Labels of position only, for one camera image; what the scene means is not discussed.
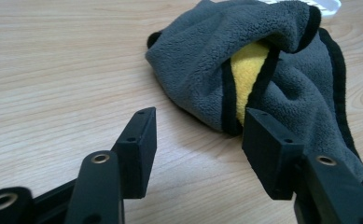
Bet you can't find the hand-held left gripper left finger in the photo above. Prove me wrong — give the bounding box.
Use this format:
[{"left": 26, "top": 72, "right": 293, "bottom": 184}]
[{"left": 111, "top": 106, "right": 158, "bottom": 200}]

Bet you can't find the grey towel with yellow side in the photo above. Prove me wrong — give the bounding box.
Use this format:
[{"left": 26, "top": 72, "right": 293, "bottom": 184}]
[{"left": 145, "top": 0, "right": 363, "bottom": 188}]

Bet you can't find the white towel rack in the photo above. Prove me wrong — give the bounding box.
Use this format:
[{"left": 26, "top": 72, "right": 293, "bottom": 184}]
[{"left": 259, "top": 0, "right": 342, "bottom": 18}]

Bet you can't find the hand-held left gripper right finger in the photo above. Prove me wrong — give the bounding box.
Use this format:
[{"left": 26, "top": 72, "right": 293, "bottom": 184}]
[{"left": 242, "top": 107, "right": 305, "bottom": 201}]

